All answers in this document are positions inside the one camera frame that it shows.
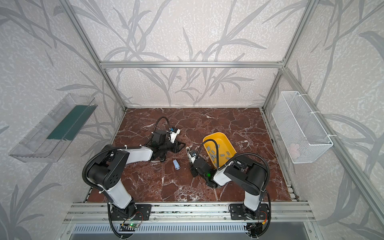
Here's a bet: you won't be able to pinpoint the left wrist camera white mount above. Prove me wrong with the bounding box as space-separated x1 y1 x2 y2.
168 128 181 144

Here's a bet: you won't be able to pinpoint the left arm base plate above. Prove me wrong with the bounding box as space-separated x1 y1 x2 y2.
108 204 152 221

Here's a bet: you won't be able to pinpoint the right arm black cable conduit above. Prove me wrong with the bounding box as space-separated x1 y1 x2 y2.
196 138 272 223

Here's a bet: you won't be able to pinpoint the beige small stapler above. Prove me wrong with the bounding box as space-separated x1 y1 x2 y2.
186 147 192 161

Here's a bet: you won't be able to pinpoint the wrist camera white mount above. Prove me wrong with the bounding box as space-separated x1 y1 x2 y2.
189 150 197 164
168 128 181 144

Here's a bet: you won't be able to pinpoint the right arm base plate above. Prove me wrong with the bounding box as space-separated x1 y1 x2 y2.
229 204 270 221

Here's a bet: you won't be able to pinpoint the aluminium front rail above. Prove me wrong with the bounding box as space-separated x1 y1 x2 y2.
63 202 316 224

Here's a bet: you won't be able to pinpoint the clear acrylic wall shelf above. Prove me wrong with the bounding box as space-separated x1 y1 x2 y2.
9 94 98 163

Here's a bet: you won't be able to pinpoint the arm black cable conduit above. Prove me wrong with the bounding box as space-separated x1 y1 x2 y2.
81 116 172 193
196 138 272 223

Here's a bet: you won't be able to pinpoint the grey staple strips in tray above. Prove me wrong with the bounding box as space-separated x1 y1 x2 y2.
206 146 232 161

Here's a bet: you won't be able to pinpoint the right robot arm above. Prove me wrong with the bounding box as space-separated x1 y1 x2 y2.
190 153 270 220

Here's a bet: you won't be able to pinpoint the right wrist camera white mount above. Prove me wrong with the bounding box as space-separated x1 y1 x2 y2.
189 150 197 164

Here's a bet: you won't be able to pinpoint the white wire mesh basket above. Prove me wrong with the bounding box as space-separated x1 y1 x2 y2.
272 91 333 164

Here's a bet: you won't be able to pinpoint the light blue stapler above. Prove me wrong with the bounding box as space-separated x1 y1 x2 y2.
173 160 181 170

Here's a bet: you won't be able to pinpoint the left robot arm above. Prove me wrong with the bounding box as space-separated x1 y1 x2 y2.
82 128 186 219

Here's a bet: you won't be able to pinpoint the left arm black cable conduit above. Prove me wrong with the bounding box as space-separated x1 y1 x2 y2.
81 116 172 193

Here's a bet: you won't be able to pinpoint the yellow plastic tray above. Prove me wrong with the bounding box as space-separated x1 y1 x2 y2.
203 132 237 169

